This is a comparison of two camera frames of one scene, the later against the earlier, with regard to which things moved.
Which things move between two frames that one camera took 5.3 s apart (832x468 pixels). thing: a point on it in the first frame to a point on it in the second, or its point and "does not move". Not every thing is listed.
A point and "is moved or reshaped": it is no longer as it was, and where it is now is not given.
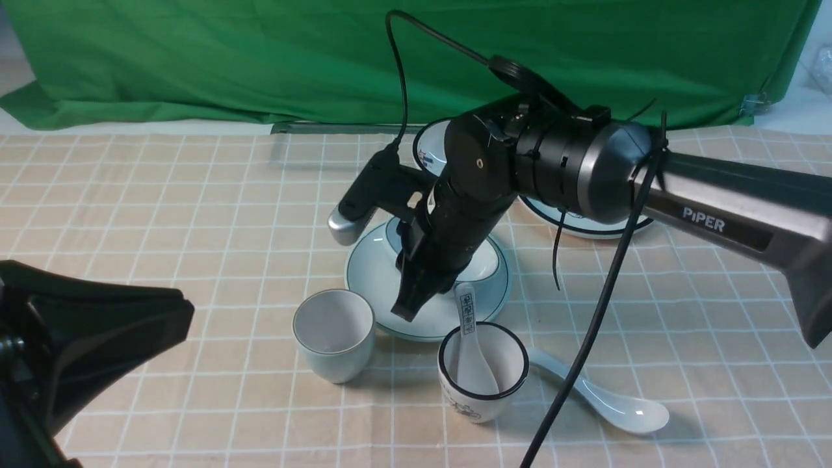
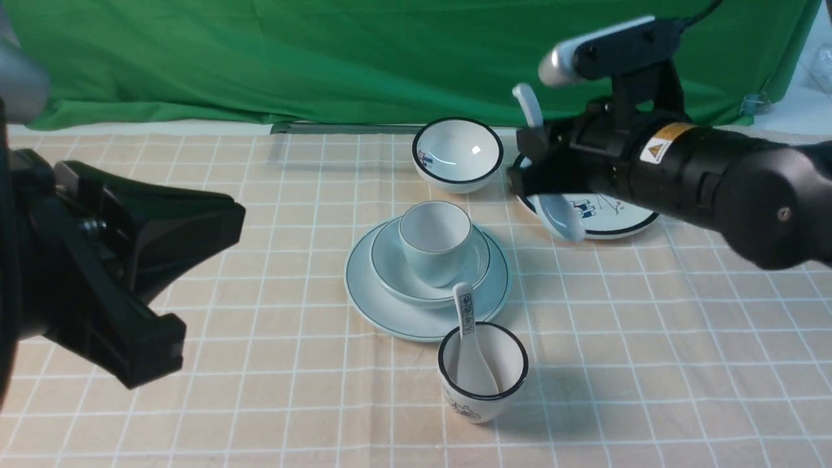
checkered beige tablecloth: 235,224 does not move
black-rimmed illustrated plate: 550,214 does not move
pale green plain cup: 335,329 is moved or reshaped
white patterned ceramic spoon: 474,377 does not move
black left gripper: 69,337 to 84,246
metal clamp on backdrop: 754,104 does not move
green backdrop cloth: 91,64 does not move
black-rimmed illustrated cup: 506,353 does not move
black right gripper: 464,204 to 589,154
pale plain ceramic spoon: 626,414 to 559,211
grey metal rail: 339,129 does not move
